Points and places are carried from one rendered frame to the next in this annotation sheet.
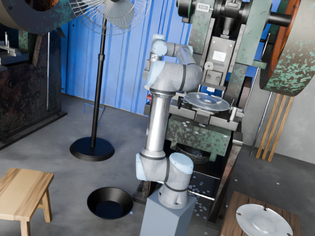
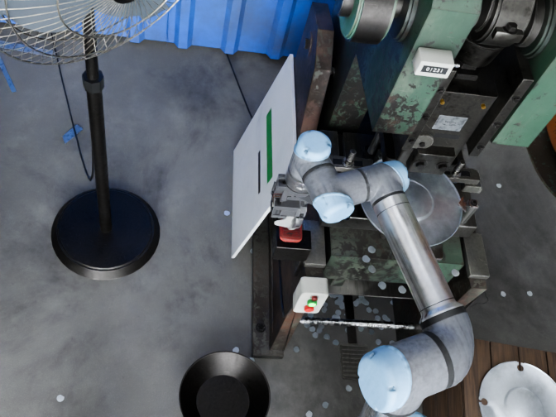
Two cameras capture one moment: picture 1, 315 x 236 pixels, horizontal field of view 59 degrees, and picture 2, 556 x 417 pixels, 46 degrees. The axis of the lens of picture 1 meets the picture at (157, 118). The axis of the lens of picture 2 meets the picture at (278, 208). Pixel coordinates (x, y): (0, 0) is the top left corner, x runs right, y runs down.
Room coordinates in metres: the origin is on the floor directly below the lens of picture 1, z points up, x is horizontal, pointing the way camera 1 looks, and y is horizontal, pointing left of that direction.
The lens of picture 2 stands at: (0.88, 0.53, 2.21)
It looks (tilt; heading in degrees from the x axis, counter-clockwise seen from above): 57 degrees down; 331
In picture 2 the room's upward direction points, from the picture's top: 19 degrees clockwise
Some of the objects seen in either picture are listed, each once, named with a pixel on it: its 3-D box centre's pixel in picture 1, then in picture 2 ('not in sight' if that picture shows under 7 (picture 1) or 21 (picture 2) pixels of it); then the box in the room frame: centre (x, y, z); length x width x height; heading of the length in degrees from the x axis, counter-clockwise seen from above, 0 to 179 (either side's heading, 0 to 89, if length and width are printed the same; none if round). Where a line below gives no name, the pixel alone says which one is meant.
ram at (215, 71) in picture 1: (218, 59); (443, 116); (1.77, -0.30, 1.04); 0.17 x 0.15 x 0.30; 168
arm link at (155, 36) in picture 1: (158, 44); (310, 157); (1.65, 0.08, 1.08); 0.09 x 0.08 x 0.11; 9
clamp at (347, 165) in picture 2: (183, 93); (345, 161); (1.84, -0.15, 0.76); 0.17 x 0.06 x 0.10; 78
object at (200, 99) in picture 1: (206, 100); (410, 199); (1.68, -0.29, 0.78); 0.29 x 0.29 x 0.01
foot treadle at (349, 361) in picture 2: not in sight; (348, 298); (1.67, -0.28, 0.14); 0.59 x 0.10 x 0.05; 168
